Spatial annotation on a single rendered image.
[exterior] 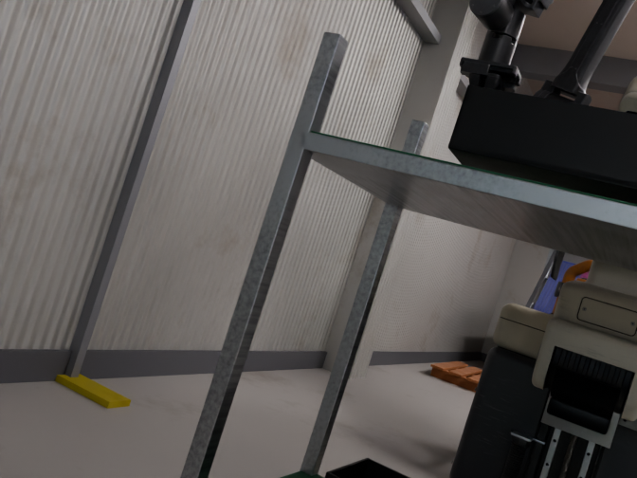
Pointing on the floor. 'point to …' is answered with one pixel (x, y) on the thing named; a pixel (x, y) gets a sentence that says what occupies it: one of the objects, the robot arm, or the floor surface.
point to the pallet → (457, 374)
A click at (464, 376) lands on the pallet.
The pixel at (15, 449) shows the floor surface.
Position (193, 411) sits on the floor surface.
